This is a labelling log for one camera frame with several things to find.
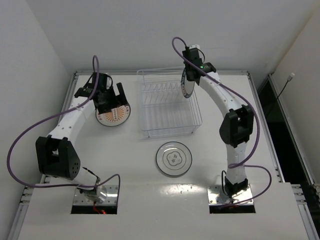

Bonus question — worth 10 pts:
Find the dark green rimmed plate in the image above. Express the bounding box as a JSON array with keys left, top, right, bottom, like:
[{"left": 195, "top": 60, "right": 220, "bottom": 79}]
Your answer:
[{"left": 180, "top": 68, "right": 195, "bottom": 99}]

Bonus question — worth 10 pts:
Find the orange sunburst plate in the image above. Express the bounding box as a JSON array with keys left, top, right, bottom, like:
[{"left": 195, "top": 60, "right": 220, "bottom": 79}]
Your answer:
[{"left": 95, "top": 103, "right": 131, "bottom": 127}]

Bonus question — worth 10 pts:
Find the white plate flower outline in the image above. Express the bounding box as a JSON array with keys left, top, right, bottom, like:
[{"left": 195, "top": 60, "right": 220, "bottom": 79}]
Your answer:
[{"left": 155, "top": 141, "right": 193, "bottom": 178}]

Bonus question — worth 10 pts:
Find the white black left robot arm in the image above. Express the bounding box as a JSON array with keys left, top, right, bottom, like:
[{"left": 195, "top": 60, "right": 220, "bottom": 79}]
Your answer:
[{"left": 35, "top": 72, "right": 131, "bottom": 204}]

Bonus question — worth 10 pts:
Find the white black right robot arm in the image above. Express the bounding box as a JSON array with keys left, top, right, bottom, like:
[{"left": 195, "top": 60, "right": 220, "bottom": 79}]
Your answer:
[{"left": 181, "top": 45, "right": 254, "bottom": 165}]

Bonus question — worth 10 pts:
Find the white wire dish rack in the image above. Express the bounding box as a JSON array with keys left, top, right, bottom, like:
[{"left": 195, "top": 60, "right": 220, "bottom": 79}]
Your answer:
[{"left": 136, "top": 66, "right": 203, "bottom": 138}]

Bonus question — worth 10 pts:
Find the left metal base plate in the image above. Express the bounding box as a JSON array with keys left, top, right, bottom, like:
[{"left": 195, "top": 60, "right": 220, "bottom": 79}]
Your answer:
[{"left": 73, "top": 185, "right": 119, "bottom": 206}]

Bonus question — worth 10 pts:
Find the metal base plate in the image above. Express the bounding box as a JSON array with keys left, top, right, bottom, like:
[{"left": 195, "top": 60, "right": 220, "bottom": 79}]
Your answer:
[
  {"left": 73, "top": 185, "right": 119, "bottom": 206},
  {"left": 207, "top": 184, "right": 254, "bottom": 206}
]

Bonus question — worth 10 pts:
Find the black cable white plug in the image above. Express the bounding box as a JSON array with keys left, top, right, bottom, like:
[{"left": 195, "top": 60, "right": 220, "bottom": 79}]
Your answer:
[{"left": 265, "top": 72, "right": 295, "bottom": 119}]

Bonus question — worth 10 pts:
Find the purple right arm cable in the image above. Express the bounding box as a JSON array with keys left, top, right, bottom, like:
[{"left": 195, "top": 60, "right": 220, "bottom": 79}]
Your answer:
[{"left": 171, "top": 36, "right": 273, "bottom": 210}]

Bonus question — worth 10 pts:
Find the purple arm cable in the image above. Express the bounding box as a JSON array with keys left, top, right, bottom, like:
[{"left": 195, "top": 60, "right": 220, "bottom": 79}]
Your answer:
[
  {"left": 171, "top": 36, "right": 273, "bottom": 210},
  {"left": 6, "top": 54, "right": 121, "bottom": 198}
]

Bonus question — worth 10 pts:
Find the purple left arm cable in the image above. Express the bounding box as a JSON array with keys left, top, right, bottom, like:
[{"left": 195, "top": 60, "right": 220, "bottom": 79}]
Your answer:
[{"left": 6, "top": 54, "right": 121, "bottom": 198}]

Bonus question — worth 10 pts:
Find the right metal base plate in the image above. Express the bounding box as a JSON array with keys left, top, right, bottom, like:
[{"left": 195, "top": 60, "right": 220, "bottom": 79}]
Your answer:
[{"left": 207, "top": 184, "right": 254, "bottom": 206}]

